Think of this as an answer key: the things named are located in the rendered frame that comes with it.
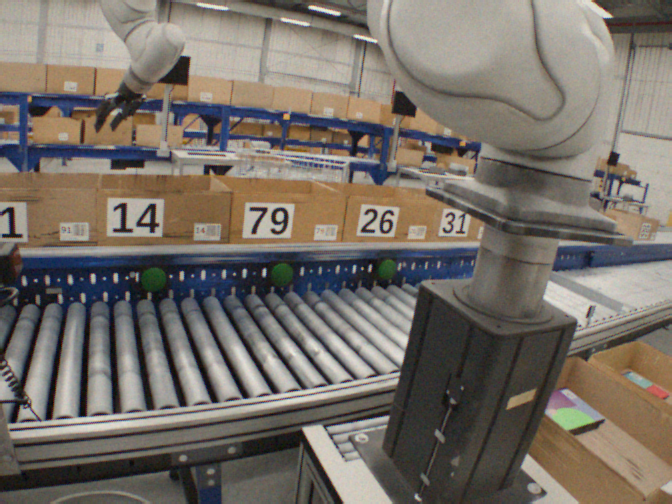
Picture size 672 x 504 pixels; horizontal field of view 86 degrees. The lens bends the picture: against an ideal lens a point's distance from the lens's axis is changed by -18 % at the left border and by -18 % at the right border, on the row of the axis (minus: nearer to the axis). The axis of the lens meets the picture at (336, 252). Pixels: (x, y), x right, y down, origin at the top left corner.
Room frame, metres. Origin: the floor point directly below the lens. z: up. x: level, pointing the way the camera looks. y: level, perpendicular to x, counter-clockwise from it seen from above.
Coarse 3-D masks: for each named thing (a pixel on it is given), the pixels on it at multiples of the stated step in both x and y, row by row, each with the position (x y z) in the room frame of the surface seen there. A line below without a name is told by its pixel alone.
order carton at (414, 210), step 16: (352, 192) 1.78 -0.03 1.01; (368, 192) 1.81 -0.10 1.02; (384, 192) 1.85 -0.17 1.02; (400, 192) 1.83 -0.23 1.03; (352, 208) 1.44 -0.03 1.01; (400, 208) 1.54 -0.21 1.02; (416, 208) 1.58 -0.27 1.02; (432, 208) 1.62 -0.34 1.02; (352, 224) 1.45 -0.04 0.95; (400, 224) 1.55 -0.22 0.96; (416, 224) 1.59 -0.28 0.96; (432, 224) 1.63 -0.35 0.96; (352, 240) 1.45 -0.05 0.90; (368, 240) 1.49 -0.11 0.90; (384, 240) 1.52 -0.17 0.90; (400, 240) 1.56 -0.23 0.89; (416, 240) 1.59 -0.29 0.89
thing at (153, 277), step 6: (150, 270) 1.05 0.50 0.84; (156, 270) 1.06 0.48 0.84; (144, 276) 1.04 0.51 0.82; (150, 276) 1.05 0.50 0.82; (156, 276) 1.06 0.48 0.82; (162, 276) 1.07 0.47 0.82; (144, 282) 1.04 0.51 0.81; (150, 282) 1.05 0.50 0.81; (156, 282) 1.06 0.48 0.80; (162, 282) 1.07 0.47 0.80; (150, 288) 1.05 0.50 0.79; (156, 288) 1.06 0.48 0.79
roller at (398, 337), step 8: (344, 296) 1.33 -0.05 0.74; (352, 296) 1.31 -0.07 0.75; (352, 304) 1.28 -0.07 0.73; (360, 304) 1.26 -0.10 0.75; (360, 312) 1.23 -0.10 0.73; (368, 312) 1.21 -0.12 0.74; (376, 312) 1.21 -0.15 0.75; (368, 320) 1.19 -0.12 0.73; (376, 320) 1.17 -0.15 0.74; (384, 320) 1.16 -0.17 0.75; (384, 328) 1.12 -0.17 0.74; (392, 328) 1.11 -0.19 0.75; (392, 336) 1.09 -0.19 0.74; (400, 336) 1.07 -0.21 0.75; (400, 344) 1.05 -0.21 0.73
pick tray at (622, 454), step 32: (576, 384) 0.83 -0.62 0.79; (608, 384) 0.76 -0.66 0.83; (544, 416) 0.61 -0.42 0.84; (608, 416) 0.72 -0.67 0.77; (640, 416) 0.66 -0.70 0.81; (544, 448) 0.58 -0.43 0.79; (576, 448) 0.53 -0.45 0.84; (608, 448) 0.62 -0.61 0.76; (640, 448) 0.62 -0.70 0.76; (576, 480) 0.50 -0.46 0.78; (608, 480) 0.46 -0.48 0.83; (640, 480) 0.52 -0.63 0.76
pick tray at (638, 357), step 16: (608, 352) 0.91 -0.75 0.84; (624, 352) 0.96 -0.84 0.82; (640, 352) 0.97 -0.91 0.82; (656, 352) 0.93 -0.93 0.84; (608, 368) 0.81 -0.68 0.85; (624, 368) 0.97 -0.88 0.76; (640, 368) 0.95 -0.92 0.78; (656, 368) 0.91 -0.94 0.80; (624, 384) 0.76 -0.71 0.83; (656, 384) 0.90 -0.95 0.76; (656, 400) 0.68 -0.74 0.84
